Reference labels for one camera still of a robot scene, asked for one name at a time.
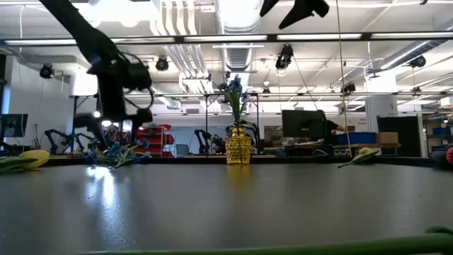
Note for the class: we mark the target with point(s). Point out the black overhead frame bar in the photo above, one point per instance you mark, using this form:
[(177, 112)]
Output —
[(177, 39)]

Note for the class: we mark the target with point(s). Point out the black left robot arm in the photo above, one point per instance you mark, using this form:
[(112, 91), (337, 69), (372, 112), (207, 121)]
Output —
[(81, 32)]

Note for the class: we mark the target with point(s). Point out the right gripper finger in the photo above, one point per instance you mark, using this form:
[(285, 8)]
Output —
[(304, 8), (268, 5)]

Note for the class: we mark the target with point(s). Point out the black cabinet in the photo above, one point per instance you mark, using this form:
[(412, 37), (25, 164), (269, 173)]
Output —
[(398, 136)]

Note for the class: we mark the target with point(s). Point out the black background robot arm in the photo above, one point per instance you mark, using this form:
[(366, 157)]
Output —
[(203, 140), (53, 136)]

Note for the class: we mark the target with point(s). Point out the green artificial flower stem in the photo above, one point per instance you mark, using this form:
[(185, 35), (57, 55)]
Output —
[(354, 246)]

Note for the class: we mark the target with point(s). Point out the dark purple artificial tulip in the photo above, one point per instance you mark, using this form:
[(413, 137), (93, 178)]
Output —
[(223, 86)]

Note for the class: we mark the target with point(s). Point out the brown cardboard box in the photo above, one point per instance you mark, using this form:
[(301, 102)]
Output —
[(387, 137)]

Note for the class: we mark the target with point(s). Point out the blue artificial flower bunch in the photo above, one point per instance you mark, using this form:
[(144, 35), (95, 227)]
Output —
[(117, 152), (234, 95)]

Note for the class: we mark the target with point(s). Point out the person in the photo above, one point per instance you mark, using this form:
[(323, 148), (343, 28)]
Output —
[(332, 127)]

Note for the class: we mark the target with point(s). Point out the gold studded vase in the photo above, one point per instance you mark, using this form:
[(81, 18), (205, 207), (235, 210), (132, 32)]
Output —
[(238, 148)]

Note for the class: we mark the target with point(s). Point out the blue plastic bin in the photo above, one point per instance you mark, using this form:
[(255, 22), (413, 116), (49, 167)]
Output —
[(355, 138)]

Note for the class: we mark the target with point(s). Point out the black computer monitor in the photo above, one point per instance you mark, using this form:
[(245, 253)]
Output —
[(13, 125), (301, 124)]

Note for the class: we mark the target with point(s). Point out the red shelf cart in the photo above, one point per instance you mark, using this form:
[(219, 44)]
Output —
[(155, 141)]

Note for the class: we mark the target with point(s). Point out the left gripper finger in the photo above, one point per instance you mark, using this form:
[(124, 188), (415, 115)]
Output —
[(99, 136)]

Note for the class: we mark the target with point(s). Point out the red artificial tulip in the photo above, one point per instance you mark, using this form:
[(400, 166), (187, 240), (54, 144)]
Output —
[(450, 156)]

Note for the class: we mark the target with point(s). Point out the yellow artificial tulip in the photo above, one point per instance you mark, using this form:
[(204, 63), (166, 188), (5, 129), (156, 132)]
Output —
[(33, 158), (364, 152)]

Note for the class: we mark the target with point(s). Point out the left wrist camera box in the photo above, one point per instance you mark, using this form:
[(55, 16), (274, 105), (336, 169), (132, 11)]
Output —
[(138, 76)]

